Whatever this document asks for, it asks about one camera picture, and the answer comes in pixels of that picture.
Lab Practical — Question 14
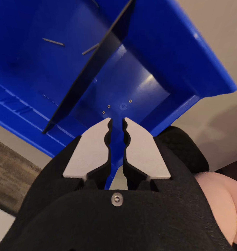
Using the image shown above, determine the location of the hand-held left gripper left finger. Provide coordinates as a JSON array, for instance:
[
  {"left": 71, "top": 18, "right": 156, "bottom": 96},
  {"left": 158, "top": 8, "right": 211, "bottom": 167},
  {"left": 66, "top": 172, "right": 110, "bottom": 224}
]
[{"left": 62, "top": 117, "right": 113, "bottom": 180}]

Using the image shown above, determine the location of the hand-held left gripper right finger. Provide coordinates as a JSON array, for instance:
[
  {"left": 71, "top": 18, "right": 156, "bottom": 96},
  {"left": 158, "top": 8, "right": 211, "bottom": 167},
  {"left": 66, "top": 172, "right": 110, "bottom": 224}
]
[{"left": 122, "top": 117, "right": 172, "bottom": 180}]

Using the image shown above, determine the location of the blue divided plastic bin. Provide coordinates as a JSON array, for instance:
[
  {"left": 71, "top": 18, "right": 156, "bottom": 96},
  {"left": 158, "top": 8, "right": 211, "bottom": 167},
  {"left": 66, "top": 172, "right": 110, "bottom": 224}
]
[{"left": 0, "top": 0, "right": 237, "bottom": 190}]

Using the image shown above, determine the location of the person's right forearm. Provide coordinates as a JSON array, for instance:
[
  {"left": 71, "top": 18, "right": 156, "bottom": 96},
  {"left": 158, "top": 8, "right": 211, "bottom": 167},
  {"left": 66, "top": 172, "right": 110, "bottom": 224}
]
[{"left": 194, "top": 171, "right": 237, "bottom": 246}]

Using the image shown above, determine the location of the black bin divider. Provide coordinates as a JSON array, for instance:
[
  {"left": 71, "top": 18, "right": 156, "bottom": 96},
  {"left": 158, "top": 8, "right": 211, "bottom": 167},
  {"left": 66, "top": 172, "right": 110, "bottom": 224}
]
[{"left": 42, "top": 0, "right": 136, "bottom": 135}]

